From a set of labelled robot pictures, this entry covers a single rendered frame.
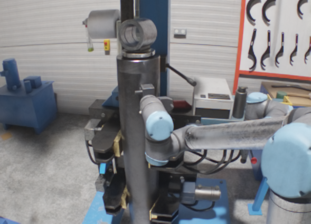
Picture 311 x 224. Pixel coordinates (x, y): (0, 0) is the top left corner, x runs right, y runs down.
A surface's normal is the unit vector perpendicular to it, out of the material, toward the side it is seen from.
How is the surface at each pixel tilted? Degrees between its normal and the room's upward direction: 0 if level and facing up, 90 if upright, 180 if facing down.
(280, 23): 90
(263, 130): 67
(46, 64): 90
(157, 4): 90
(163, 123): 85
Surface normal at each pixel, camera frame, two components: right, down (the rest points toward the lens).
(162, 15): -0.15, 0.43
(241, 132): -0.88, -0.22
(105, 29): -0.15, 0.70
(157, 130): 0.22, 0.34
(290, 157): -0.85, 0.11
